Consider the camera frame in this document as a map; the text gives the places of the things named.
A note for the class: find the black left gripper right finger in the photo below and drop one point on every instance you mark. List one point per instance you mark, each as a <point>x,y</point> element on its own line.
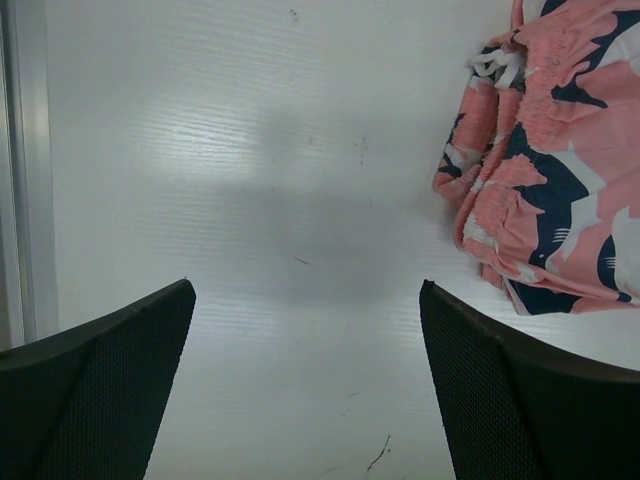
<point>515,407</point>

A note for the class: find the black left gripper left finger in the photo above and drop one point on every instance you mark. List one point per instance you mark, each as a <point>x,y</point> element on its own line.
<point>88,402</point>

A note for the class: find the pink shark print shorts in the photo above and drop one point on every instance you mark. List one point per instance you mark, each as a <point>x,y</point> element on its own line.
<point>542,162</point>

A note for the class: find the aluminium table edge rail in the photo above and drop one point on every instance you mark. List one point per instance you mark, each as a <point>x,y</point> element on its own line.
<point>29,297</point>

